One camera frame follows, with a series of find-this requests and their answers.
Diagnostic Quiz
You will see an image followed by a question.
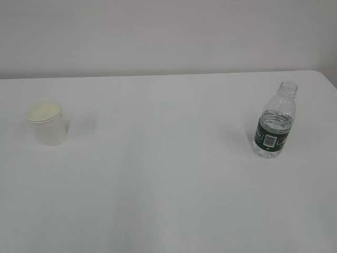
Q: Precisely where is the white paper cup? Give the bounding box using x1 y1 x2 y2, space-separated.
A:
26 101 67 146

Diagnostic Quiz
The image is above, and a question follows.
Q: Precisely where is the clear green-label water bottle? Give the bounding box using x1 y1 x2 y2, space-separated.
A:
253 81 298 159

